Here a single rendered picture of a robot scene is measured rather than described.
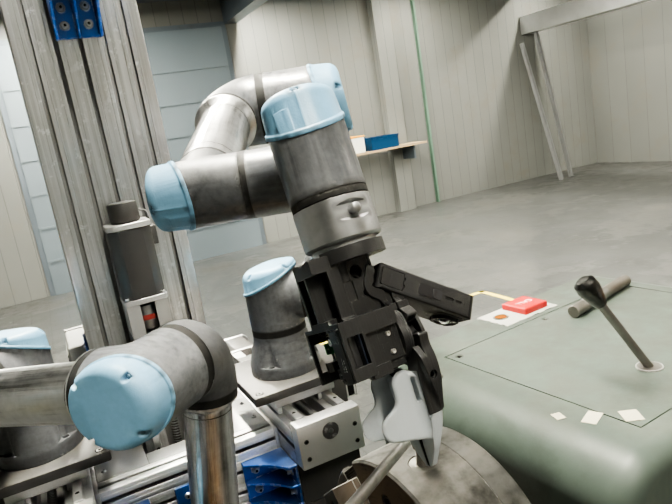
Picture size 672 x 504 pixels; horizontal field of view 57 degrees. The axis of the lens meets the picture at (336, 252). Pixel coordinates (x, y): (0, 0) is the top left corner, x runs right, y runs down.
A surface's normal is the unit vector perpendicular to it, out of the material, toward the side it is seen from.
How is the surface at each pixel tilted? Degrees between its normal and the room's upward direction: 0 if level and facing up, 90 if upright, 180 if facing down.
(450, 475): 19
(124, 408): 90
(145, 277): 90
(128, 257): 90
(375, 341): 72
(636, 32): 90
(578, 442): 29
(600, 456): 35
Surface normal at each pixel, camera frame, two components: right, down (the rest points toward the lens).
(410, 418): 0.45, -0.17
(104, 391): -0.27, 0.23
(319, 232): -0.50, 0.10
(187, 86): 0.44, 0.11
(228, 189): 0.04, 0.16
